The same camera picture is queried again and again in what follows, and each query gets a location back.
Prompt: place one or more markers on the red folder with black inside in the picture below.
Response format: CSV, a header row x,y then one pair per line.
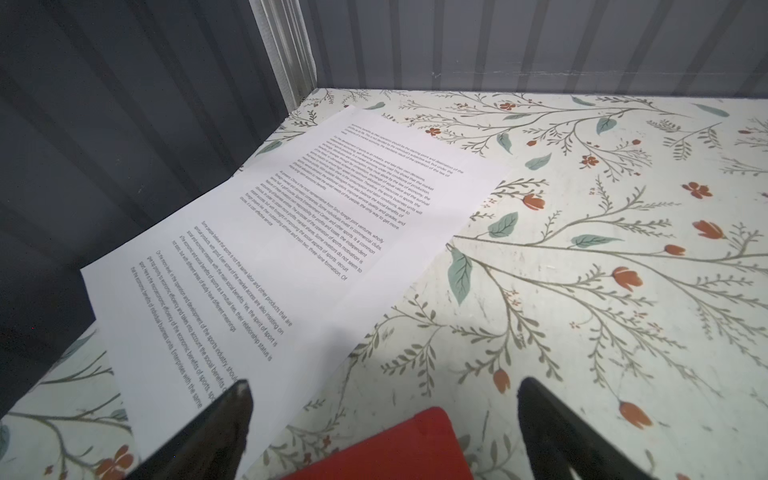
x,y
423,447

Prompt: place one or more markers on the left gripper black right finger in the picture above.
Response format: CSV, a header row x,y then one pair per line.
x,y
560,445

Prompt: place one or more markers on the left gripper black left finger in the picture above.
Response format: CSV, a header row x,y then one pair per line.
x,y
211,446

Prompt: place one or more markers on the printed paper sheet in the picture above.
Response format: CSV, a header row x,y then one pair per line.
x,y
274,276

